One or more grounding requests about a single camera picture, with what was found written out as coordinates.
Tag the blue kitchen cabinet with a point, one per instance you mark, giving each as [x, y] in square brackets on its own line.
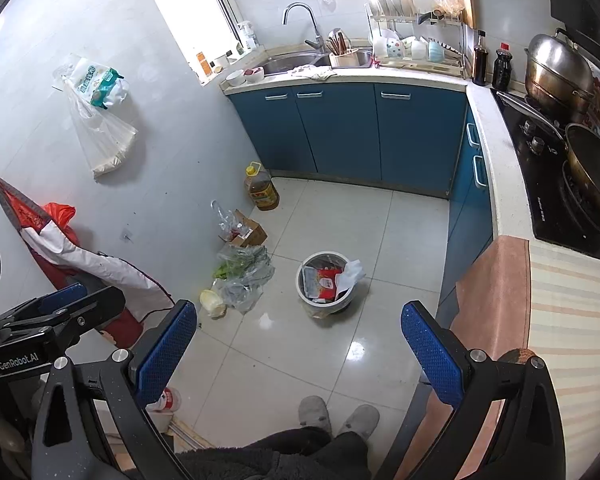
[345, 130]

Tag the light blue bowl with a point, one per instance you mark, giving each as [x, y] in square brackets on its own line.
[437, 51]

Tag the red white hanging cloth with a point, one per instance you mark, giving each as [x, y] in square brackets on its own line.
[95, 270]

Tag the steel sink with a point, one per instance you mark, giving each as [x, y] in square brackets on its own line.
[290, 60]

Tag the dish soap bottle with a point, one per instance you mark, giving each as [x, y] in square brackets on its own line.
[247, 37]

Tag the white bin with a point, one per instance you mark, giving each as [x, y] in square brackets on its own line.
[300, 292]

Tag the dotted white bowl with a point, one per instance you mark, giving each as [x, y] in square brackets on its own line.
[395, 49]

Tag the red white cup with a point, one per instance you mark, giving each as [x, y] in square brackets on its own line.
[167, 400]

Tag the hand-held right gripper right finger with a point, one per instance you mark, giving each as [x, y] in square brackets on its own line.
[432, 355]

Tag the window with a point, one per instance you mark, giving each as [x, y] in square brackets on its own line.
[190, 15]

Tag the white dish cloth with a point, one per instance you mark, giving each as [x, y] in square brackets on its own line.
[315, 72]

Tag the metal dish rack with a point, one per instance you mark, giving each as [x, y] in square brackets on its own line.
[445, 55]

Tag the napa cabbage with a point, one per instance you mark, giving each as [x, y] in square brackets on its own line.
[212, 304]

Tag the green white package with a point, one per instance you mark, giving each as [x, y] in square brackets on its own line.
[100, 82]

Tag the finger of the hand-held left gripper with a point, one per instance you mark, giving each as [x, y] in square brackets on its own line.
[65, 294]
[100, 305]

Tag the steel pot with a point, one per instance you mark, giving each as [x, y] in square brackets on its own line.
[555, 70]

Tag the white tissue paper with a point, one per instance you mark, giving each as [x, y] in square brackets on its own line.
[352, 270]

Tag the person's dark fleece trousers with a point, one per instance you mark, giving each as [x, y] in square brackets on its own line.
[280, 457]

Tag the clear bag of grain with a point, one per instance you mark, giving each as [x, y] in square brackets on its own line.
[107, 145]

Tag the cardboard box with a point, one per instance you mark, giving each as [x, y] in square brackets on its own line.
[252, 230]

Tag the utensil holder with chopsticks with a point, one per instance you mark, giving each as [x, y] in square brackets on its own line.
[345, 55]

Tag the orange plastic bag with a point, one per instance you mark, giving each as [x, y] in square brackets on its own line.
[60, 215]

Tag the tall dark sauce bottle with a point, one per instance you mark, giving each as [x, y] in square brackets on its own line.
[480, 62]

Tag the black wok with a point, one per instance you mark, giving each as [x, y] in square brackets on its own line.
[595, 160]

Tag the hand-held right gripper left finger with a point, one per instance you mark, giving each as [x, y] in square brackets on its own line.
[167, 350]

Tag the empty clear plastic bottle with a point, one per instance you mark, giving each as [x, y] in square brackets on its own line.
[224, 217]

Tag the cooking oil bottle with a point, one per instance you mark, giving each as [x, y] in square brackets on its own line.
[262, 190]

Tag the black gas stove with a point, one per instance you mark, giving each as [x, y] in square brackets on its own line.
[545, 180]

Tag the grey slipper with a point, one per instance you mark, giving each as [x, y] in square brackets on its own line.
[314, 412]
[357, 420]

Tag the chrome faucet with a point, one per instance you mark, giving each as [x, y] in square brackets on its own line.
[307, 25]

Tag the red capped dark bottle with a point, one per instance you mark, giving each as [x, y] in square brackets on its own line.
[501, 72]

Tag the bag of green vegetables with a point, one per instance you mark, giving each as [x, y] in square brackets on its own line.
[242, 272]

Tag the small white bowl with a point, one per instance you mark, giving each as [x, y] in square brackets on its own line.
[235, 79]

